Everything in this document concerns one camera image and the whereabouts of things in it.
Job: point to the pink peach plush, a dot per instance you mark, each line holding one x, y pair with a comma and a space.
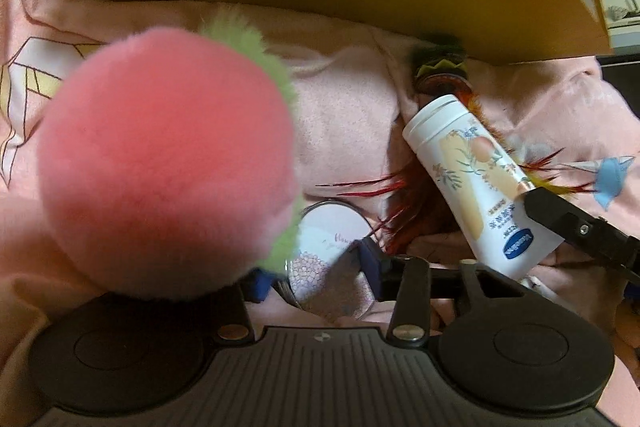
165, 157

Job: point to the red feather toy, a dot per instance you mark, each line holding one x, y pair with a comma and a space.
440, 67

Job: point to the light pink fleece cloth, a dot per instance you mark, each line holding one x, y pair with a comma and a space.
345, 122

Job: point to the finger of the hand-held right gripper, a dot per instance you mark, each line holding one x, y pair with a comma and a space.
575, 227

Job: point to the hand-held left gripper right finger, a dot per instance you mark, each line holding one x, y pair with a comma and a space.
370, 262

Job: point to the round compact mirror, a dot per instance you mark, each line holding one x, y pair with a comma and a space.
325, 257

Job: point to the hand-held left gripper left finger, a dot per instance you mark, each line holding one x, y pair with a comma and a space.
235, 313

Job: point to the white floral bottle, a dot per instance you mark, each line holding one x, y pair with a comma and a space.
475, 177

